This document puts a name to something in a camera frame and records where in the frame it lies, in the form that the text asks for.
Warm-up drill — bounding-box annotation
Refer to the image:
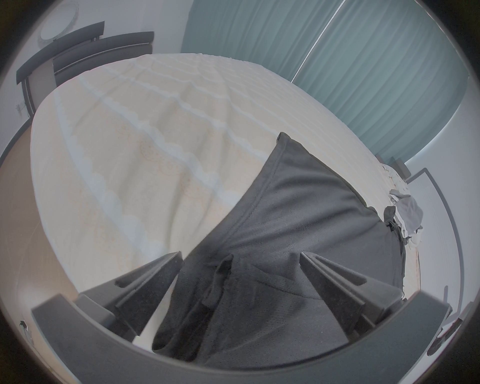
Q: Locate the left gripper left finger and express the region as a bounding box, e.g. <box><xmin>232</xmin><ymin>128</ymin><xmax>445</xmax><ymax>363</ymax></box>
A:
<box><xmin>78</xmin><ymin>251</ymin><xmax>184</xmax><ymax>335</ymax></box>

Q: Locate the black chest of drawers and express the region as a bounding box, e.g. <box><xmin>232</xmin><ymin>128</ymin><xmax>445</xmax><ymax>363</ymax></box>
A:
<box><xmin>16</xmin><ymin>21</ymin><xmax>155</xmax><ymax>115</ymax></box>

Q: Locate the black T-shirt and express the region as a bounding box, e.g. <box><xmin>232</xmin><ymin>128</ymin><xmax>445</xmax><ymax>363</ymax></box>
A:
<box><xmin>152</xmin><ymin>131</ymin><xmax>407</xmax><ymax>366</ymax></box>

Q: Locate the white printed pillow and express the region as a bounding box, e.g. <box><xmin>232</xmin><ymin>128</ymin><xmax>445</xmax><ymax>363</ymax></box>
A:
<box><xmin>380</xmin><ymin>163</ymin><xmax>409</xmax><ymax>188</ymax></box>

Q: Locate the grey bedside table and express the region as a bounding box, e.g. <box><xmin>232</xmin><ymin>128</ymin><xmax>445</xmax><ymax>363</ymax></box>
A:
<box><xmin>375</xmin><ymin>154</ymin><xmax>411</xmax><ymax>177</ymax></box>

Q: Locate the pile of clothes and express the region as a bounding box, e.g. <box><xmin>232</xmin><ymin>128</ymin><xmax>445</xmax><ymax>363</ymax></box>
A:
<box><xmin>382</xmin><ymin>189</ymin><xmax>424</xmax><ymax>248</ymax></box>

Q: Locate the blue-green curtain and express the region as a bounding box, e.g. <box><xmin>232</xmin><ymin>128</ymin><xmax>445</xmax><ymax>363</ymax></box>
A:
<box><xmin>180</xmin><ymin>0</ymin><xmax>347</xmax><ymax>81</ymax></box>
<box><xmin>292</xmin><ymin>0</ymin><xmax>469</xmax><ymax>160</ymax></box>

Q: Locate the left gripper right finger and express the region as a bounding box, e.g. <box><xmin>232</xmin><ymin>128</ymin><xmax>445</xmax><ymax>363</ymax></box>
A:
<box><xmin>300</xmin><ymin>251</ymin><xmax>404</xmax><ymax>334</ymax></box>

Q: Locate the round white mirror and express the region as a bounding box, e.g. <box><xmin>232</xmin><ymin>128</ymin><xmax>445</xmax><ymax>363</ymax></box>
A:
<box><xmin>38</xmin><ymin>0</ymin><xmax>80</xmax><ymax>43</ymax></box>

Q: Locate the bed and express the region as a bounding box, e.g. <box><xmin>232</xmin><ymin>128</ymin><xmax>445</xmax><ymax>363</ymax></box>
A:
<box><xmin>30</xmin><ymin>52</ymin><xmax>463</xmax><ymax>338</ymax></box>

